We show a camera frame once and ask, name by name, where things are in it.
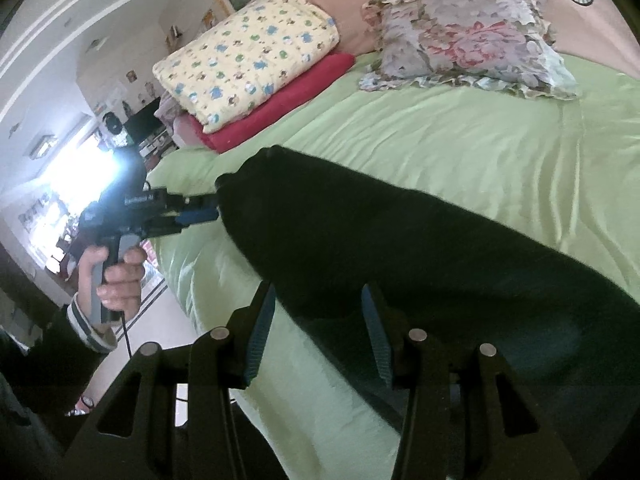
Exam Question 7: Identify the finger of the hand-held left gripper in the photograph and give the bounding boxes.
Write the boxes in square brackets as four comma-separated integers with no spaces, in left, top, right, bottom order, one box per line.
[164,193,221,214]
[159,208,222,235]

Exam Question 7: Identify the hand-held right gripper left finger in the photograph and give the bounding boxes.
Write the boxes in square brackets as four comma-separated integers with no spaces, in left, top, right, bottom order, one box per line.
[62,280,278,480]

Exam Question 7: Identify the person's left hand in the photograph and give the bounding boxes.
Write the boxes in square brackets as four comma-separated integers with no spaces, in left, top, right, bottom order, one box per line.
[75,247,148,319]

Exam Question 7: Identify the person's left forearm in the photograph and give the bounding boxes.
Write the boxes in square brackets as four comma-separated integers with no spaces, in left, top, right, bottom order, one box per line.
[0,292,122,426]

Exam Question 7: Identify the pink cartoon headboard cover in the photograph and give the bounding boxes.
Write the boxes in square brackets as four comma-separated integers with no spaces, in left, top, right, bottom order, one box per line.
[289,0,640,80]

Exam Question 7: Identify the green bed sheet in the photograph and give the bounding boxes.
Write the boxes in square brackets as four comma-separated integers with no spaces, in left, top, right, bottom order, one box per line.
[145,52,640,480]

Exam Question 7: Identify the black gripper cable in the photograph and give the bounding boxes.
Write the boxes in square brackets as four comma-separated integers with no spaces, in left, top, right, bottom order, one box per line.
[118,310,138,361]

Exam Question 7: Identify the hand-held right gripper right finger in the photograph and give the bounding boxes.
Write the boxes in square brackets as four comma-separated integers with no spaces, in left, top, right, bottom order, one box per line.
[360,282,581,480]

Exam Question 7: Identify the red folded blanket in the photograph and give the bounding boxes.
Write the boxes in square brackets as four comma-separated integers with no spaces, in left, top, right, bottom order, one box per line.
[187,52,357,154]

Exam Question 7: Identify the black monitor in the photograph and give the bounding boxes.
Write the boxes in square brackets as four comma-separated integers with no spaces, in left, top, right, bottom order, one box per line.
[122,100,162,144]

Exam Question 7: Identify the floral ruffled pillow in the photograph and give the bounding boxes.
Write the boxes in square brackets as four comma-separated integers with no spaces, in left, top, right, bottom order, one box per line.
[358,0,581,102]

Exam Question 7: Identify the yellow printed quilt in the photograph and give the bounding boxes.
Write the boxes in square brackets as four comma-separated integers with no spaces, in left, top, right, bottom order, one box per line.
[152,0,341,134]

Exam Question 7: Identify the black pants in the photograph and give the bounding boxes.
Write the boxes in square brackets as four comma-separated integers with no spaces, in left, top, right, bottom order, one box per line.
[215,145,640,480]

